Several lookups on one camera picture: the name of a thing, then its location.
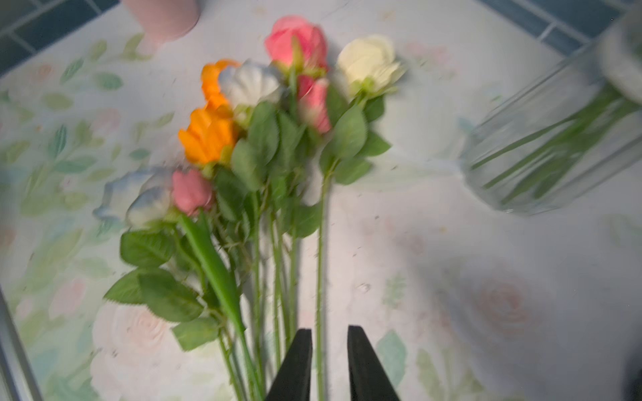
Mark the clear glass vase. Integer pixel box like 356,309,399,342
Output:
460,4,641,215

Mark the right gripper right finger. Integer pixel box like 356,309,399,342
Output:
347,325,400,401

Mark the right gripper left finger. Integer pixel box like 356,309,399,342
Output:
265,328,313,401

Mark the pink tulip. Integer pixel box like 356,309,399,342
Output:
172,170,265,400

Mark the pink pen holder cup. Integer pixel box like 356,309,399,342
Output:
120,0,201,43

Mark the cream rose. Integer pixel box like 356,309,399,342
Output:
314,35,406,400

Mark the small pink rose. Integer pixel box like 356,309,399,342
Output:
298,75,331,134

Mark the white rose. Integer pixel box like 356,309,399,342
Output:
217,59,284,126

